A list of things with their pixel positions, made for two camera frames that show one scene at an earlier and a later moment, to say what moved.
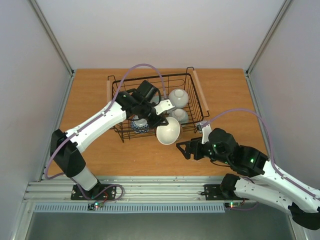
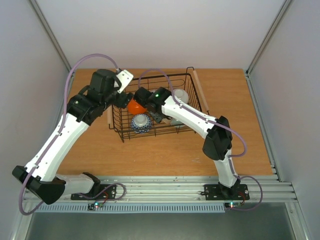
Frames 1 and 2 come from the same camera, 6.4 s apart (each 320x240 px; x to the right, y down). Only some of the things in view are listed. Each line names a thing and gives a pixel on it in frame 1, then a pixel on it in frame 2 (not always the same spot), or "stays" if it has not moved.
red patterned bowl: [139, 125] stays
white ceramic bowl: [179, 97] stays
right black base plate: [213, 192] stays
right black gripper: [196, 148] -> [155, 115]
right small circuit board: [232, 204] stays
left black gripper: [153, 124] -> [122, 102]
